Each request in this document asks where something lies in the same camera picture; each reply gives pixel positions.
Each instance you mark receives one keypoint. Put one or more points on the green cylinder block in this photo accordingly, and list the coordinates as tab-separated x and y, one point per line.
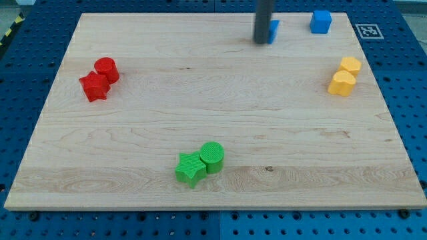
212	155

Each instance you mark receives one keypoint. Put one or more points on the green star block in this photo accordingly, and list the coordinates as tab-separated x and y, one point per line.
190	169

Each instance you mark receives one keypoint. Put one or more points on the yellow heart block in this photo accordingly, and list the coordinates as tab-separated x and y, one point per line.
342	83

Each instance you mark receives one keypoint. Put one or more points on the light wooden board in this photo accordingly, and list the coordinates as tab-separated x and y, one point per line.
186	79

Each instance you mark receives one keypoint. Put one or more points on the blue cube block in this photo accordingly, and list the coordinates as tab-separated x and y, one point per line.
320	22

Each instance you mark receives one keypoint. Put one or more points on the red star block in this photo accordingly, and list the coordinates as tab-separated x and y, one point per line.
95	86

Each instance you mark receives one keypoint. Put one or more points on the blue triangle block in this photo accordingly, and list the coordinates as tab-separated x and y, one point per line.
274	24

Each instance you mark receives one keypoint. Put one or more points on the white fiducial marker tag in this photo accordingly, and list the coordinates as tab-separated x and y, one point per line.
369	31

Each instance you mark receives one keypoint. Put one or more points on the yellow pentagon block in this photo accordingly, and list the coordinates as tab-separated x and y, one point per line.
351	65

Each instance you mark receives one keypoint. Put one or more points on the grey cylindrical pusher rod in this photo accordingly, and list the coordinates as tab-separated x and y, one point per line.
264	10

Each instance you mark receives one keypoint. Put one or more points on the yellow black hazard tape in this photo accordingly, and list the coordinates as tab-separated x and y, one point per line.
12	30

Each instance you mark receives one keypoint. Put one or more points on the red cylinder block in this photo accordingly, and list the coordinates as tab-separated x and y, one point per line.
106	66

